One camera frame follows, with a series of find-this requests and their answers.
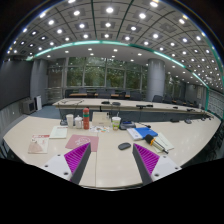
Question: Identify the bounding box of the pink paper sheet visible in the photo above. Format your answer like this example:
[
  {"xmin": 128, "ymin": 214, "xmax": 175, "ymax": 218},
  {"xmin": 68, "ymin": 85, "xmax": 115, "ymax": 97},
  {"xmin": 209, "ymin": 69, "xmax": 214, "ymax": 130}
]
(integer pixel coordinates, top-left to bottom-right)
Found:
[{"xmin": 66, "ymin": 135, "xmax": 99, "ymax": 152}]

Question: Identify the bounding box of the grey round pillar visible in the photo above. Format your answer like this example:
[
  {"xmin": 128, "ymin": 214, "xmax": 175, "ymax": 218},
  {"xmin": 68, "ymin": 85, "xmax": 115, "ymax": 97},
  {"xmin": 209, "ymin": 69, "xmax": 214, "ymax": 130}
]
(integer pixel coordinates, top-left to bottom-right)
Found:
[{"xmin": 146, "ymin": 58, "xmax": 165, "ymax": 101}]

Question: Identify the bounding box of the black and gold microphone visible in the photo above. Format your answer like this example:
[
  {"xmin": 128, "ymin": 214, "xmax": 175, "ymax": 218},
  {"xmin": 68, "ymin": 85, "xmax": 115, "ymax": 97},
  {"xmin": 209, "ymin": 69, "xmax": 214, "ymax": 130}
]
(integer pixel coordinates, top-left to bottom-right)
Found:
[{"xmin": 145, "ymin": 134, "xmax": 168, "ymax": 153}]

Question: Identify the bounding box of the long far conference table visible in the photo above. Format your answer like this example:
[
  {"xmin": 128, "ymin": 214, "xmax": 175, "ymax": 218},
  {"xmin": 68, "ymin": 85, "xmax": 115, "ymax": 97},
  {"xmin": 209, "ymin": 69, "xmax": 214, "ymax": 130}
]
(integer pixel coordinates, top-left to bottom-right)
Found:
[{"xmin": 54, "ymin": 98, "xmax": 214, "ymax": 122}]

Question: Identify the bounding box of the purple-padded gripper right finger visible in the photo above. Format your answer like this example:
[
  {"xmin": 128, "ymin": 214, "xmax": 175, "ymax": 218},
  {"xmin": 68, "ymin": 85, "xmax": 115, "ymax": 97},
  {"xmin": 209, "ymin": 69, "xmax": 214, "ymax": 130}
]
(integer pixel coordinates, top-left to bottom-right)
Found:
[{"xmin": 132, "ymin": 144, "xmax": 181, "ymax": 185}]

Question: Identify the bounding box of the green-patterned paper cup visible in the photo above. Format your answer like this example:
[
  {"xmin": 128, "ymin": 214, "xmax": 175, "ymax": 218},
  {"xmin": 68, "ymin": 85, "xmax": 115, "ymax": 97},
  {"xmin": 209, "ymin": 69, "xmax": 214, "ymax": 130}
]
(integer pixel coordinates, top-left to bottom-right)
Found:
[{"xmin": 112, "ymin": 117, "xmax": 121, "ymax": 130}]

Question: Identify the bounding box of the colourful small leaflet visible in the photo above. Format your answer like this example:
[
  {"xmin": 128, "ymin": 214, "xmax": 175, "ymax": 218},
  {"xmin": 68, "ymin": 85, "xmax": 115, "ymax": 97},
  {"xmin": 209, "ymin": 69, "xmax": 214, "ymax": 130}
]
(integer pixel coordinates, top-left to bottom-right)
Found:
[{"xmin": 89, "ymin": 126, "xmax": 109, "ymax": 133}]

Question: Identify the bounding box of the beige cardboard box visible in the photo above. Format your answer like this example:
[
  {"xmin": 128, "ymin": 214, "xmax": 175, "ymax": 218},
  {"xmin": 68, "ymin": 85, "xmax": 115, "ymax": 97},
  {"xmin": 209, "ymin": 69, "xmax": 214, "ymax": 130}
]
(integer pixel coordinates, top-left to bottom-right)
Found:
[{"xmin": 92, "ymin": 112, "xmax": 111, "ymax": 126}]

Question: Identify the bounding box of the white paper cup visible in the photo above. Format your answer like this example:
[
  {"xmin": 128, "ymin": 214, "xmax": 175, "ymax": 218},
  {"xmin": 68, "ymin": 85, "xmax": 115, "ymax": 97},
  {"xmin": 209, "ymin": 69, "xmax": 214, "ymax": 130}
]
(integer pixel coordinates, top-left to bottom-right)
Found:
[{"xmin": 66, "ymin": 114, "xmax": 74, "ymax": 128}]

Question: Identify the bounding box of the white paper document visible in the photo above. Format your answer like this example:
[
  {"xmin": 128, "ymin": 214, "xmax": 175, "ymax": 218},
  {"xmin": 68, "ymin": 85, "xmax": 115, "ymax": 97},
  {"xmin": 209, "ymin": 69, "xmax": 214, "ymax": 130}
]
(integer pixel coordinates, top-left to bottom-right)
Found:
[{"xmin": 155, "ymin": 133, "xmax": 174, "ymax": 151}]

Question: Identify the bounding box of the dark desktop device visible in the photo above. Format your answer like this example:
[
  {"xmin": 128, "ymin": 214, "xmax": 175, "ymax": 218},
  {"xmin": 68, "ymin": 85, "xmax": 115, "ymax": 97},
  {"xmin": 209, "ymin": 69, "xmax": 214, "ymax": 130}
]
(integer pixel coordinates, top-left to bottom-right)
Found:
[{"xmin": 119, "ymin": 121, "xmax": 136, "ymax": 130}]

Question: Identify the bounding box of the dark grey computer mouse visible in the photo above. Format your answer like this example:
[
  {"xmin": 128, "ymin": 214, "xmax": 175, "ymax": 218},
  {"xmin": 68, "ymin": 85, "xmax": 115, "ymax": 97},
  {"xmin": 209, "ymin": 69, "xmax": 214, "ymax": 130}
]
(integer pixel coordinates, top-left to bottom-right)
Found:
[{"xmin": 118, "ymin": 143, "xmax": 131, "ymax": 150}]

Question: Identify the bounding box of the red and white booklet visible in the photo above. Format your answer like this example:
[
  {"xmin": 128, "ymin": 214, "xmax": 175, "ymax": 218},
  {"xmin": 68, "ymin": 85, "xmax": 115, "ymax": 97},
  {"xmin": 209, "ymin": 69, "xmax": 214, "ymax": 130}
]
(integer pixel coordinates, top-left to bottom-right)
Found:
[{"xmin": 28, "ymin": 134, "xmax": 49, "ymax": 154}]

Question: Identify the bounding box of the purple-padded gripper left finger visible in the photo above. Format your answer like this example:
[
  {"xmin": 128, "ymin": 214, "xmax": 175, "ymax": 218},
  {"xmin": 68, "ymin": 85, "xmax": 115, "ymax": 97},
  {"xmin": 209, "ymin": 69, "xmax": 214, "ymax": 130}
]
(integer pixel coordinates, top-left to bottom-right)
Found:
[{"xmin": 42, "ymin": 143, "xmax": 91, "ymax": 184}]

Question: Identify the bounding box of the white green-edged booklet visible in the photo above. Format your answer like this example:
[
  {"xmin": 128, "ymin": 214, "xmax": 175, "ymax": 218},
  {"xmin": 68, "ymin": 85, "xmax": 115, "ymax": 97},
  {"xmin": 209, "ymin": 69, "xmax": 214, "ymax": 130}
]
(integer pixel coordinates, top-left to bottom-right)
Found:
[{"xmin": 50, "ymin": 126, "xmax": 68, "ymax": 139}]

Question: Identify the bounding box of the red thermos bottle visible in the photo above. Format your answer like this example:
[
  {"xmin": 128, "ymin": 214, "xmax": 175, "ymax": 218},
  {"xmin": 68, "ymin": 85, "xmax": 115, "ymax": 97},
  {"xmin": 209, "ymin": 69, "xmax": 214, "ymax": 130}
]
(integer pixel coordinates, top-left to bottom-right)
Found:
[{"xmin": 83, "ymin": 108, "xmax": 89, "ymax": 130}]

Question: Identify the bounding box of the grey cabinet unit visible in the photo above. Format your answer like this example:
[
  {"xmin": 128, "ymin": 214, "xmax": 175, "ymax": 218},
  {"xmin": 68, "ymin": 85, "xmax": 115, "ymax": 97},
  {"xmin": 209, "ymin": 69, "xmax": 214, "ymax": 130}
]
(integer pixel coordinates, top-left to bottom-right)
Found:
[{"xmin": 22, "ymin": 100, "xmax": 36, "ymax": 115}]

